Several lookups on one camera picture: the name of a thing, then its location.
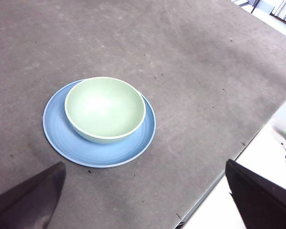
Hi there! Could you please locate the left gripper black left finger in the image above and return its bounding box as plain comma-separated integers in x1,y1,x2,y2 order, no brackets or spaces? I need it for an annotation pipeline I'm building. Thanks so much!
0,161,67,229

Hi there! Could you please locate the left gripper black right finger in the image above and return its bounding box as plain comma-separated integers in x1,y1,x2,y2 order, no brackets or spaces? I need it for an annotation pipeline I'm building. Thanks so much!
225,159,286,229

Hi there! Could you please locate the blue round plate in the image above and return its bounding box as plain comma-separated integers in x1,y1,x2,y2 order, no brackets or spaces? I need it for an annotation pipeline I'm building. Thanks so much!
42,78,157,168

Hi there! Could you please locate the green ribbed bowl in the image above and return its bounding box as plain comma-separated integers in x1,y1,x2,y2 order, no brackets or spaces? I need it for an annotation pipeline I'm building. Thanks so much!
64,76,147,145

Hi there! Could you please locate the thin black stand leg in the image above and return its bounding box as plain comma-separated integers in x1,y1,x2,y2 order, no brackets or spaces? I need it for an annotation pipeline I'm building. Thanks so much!
250,0,261,14

